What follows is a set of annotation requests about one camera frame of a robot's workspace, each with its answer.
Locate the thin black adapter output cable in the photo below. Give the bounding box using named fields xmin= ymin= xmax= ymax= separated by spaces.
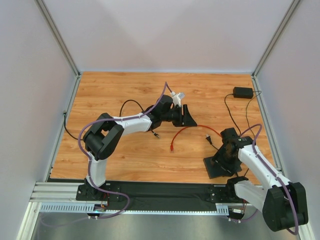
xmin=224 ymin=93 xmax=242 ymax=133

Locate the right aluminium frame post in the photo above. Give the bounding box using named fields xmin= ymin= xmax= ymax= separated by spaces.
xmin=251 ymin=0 xmax=303 ymax=78

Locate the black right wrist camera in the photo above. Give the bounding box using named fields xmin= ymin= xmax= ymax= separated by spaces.
xmin=220 ymin=127 xmax=240 ymax=144

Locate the left aluminium frame post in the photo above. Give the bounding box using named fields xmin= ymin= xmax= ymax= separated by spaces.
xmin=33 ymin=0 xmax=82 ymax=77

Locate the black power adapter brick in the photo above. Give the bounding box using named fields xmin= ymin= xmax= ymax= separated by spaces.
xmin=232 ymin=86 xmax=254 ymax=99

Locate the slotted grey cable duct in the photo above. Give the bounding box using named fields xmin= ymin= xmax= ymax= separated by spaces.
xmin=39 ymin=202 xmax=229 ymax=216

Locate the black network switch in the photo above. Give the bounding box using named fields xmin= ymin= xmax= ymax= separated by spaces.
xmin=203 ymin=157 xmax=238 ymax=179

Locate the aluminium front rail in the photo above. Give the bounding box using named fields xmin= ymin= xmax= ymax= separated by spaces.
xmin=30 ymin=182 xmax=83 ymax=202

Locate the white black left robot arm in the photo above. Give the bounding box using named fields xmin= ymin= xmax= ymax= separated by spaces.
xmin=76 ymin=92 xmax=197 ymax=201

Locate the aluminium frame post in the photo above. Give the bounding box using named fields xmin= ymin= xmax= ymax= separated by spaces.
xmin=251 ymin=0 xmax=303 ymax=78
xmin=33 ymin=0 xmax=82 ymax=77

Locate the black base mat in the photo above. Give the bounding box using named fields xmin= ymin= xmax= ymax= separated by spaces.
xmin=75 ymin=180 xmax=244 ymax=212

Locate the black power cord with plug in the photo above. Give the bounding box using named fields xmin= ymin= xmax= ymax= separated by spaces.
xmin=204 ymin=90 xmax=263 ymax=178

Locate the red ethernet cable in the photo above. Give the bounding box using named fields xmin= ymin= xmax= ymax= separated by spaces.
xmin=169 ymin=124 xmax=223 ymax=152

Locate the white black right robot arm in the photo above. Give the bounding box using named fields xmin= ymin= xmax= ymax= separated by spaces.
xmin=203 ymin=136 xmax=309 ymax=232

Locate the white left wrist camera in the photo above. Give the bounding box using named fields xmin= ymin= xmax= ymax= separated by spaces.
xmin=170 ymin=91 xmax=185 ymax=107

